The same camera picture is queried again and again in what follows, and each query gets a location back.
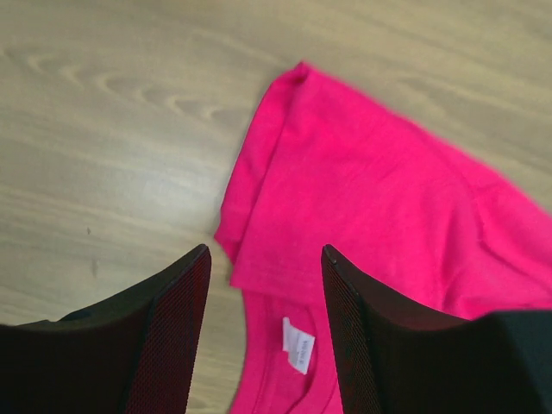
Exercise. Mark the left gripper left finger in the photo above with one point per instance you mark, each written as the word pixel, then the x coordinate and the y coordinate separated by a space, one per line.
pixel 131 353

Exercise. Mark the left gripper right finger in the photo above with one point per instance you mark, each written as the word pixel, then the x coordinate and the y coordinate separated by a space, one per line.
pixel 395 355

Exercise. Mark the pink t shirt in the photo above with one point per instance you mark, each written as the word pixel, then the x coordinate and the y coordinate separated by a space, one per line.
pixel 323 164

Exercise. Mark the white shirt label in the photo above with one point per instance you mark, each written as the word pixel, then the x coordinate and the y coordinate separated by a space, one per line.
pixel 298 345

